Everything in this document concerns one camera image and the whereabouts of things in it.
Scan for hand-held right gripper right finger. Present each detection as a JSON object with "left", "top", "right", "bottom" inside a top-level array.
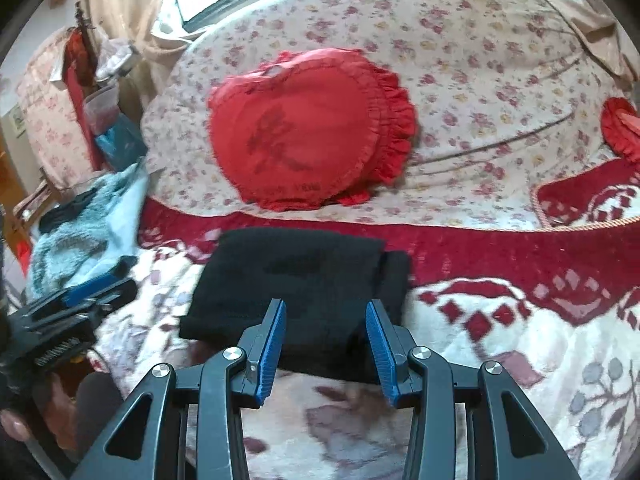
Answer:
[{"left": 366, "top": 300, "right": 581, "bottom": 480}]

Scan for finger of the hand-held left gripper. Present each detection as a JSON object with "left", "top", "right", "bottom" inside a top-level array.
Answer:
[
  {"left": 60, "top": 256, "right": 139, "bottom": 308},
  {"left": 75, "top": 279, "right": 139, "bottom": 321}
]

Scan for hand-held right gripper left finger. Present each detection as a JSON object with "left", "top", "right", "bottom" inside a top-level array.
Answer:
[{"left": 70, "top": 299, "right": 287, "bottom": 480}]

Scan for black pants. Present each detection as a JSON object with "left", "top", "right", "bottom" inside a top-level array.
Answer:
[{"left": 178, "top": 226, "right": 414, "bottom": 387}]

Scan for person's left hand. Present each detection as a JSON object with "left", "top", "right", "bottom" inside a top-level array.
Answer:
[{"left": 0, "top": 372, "right": 83, "bottom": 461}]

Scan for light blue fluffy towel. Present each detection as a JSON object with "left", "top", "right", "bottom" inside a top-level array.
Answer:
[{"left": 26, "top": 159, "right": 152, "bottom": 302}]

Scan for small black cloth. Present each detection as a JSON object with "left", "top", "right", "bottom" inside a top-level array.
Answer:
[{"left": 39, "top": 189, "right": 99, "bottom": 234}]

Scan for red and white patterned blanket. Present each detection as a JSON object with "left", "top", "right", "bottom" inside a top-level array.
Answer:
[{"left": 85, "top": 195, "right": 640, "bottom": 480}]

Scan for blue plastic bag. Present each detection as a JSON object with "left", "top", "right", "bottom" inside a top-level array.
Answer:
[{"left": 92, "top": 111, "right": 149, "bottom": 175}]

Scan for clear plastic container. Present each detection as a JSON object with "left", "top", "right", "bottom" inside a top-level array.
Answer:
[{"left": 82, "top": 81, "right": 122, "bottom": 137}]

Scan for floral covered chair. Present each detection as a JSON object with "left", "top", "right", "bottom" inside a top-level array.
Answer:
[{"left": 14, "top": 26, "right": 103, "bottom": 192}]

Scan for red heart-shaped ruffled pillow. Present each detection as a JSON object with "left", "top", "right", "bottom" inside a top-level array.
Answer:
[{"left": 206, "top": 48, "right": 419, "bottom": 212}]

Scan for red cushion with gold trim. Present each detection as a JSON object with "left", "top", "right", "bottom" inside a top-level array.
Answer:
[{"left": 529, "top": 159, "right": 640, "bottom": 232}]

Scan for beige curtain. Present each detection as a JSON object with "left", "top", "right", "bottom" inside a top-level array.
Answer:
[{"left": 84, "top": 0, "right": 168, "bottom": 63}]

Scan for floral bedspread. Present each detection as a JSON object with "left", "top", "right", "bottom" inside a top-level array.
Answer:
[{"left": 139, "top": 0, "right": 640, "bottom": 235}]

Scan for small red ruffled pillow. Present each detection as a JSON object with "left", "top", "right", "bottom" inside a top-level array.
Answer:
[{"left": 600, "top": 96, "right": 640, "bottom": 167}]

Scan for beige cloth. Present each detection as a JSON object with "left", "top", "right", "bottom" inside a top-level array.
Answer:
[{"left": 529, "top": 0, "right": 637, "bottom": 82}]

